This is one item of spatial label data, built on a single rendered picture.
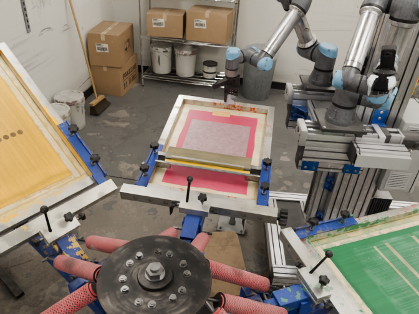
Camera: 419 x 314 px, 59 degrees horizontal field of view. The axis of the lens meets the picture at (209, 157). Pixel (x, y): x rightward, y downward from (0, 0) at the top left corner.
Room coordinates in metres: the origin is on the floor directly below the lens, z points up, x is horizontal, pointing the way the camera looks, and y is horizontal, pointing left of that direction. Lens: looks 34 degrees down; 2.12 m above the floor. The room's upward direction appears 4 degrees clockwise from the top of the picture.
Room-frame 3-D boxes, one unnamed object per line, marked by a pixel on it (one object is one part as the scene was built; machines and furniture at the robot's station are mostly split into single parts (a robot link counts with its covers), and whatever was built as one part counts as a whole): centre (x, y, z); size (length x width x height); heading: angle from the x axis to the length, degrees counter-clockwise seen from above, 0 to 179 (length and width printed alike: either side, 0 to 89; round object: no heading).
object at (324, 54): (2.21, -0.65, 1.42); 0.13 x 0.12 x 0.14; 34
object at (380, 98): (1.42, -0.64, 1.56); 0.11 x 0.08 x 0.11; 65
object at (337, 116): (1.71, -0.65, 1.31); 0.15 x 0.15 x 0.10
